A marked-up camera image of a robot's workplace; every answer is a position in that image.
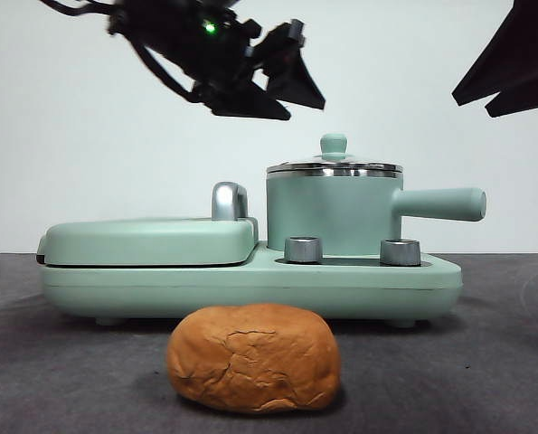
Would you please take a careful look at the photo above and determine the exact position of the glass lid with green knob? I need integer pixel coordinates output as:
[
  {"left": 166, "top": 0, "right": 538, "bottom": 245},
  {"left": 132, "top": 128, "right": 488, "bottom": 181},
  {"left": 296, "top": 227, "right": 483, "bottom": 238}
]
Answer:
[{"left": 267, "top": 132, "right": 404, "bottom": 178}]

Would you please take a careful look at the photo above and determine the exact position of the mint green breakfast machine base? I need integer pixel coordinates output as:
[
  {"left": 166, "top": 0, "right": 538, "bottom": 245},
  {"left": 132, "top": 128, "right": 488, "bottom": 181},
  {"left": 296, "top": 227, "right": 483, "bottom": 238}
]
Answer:
[{"left": 40, "top": 241, "right": 463, "bottom": 327}]

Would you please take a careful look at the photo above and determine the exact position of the silver control knob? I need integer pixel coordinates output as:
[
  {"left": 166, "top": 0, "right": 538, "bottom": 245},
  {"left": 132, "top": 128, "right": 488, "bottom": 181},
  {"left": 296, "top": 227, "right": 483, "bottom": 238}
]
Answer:
[
  {"left": 284, "top": 235, "right": 323, "bottom": 264},
  {"left": 379, "top": 238, "right": 420, "bottom": 267}
]

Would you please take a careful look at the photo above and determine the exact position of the mint green griddle cover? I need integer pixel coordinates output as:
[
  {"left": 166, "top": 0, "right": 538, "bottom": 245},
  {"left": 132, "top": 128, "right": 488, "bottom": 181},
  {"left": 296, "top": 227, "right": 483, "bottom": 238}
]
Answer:
[{"left": 37, "top": 215, "right": 260, "bottom": 268}]

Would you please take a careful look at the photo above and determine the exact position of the brown potato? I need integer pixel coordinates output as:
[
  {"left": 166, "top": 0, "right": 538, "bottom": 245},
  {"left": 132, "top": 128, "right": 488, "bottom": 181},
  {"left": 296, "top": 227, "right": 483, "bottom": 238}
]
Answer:
[{"left": 166, "top": 303, "right": 341, "bottom": 413}]

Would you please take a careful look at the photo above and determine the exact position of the chrome griddle cover handle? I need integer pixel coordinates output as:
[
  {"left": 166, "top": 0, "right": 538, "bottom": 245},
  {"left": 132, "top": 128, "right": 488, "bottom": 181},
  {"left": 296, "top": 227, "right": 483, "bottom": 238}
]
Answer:
[{"left": 211, "top": 181, "right": 250, "bottom": 222}]

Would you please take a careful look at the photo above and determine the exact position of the mint green steamer pot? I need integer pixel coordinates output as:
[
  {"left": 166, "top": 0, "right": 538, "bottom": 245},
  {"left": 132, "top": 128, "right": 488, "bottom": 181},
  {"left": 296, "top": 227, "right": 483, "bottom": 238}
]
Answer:
[{"left": 266, "top": 165, "right": 487, "bottom": 254}]

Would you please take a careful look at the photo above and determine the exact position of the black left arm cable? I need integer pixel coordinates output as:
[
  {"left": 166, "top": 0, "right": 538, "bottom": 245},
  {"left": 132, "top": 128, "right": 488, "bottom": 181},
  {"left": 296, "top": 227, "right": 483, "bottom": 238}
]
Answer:
[{"left": 132, "top": 42, "right": 202, "bottom": 104}]

